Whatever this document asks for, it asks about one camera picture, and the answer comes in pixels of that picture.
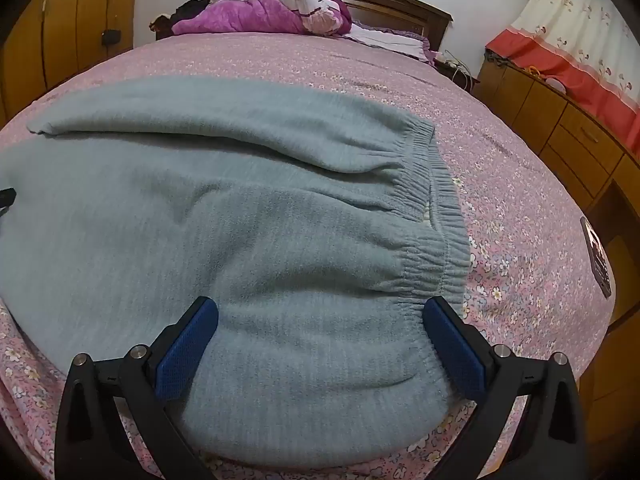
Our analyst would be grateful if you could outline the pink striped pillow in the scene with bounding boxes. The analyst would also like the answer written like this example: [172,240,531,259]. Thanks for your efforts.
[345,20,431,63]

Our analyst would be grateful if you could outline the wooden nightstand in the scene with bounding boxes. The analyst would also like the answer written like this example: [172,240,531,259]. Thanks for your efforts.
[432,50,481,93]

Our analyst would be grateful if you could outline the dark remote control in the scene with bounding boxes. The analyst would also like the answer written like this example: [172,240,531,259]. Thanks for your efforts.
[580,216,613,300]

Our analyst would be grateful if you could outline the grey fleece pants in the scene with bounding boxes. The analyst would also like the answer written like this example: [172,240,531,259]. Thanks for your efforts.
[0,76,472,461]

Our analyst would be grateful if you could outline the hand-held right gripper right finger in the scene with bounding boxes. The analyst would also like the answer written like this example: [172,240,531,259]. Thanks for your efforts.
[405,296,588,480]

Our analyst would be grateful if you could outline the dark clothing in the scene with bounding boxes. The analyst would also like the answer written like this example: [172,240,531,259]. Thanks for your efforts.
[147,0,211,41]

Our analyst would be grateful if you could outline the bed with pink floral sheet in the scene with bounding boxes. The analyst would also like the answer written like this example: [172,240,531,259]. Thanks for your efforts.
[0,30,616,480]

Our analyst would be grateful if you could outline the dark wooden headboard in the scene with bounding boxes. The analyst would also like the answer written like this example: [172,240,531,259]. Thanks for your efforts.
[202,0,453,53]

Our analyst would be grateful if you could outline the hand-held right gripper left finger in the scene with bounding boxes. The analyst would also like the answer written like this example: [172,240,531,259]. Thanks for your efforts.
[54,296,219,480]

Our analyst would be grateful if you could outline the wooden cabinet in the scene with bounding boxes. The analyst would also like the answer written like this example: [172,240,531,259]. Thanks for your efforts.
[472,50,640,341]

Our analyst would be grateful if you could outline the floral curtain with red band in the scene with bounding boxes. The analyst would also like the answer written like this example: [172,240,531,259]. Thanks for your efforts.
[485,0,640,161]

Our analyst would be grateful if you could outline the wooden wardrobe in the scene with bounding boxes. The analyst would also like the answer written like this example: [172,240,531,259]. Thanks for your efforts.
[0,0,138,126]

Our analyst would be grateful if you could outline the purple and white quilt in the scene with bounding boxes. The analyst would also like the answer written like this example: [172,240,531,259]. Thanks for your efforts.
[171,0,353,38]

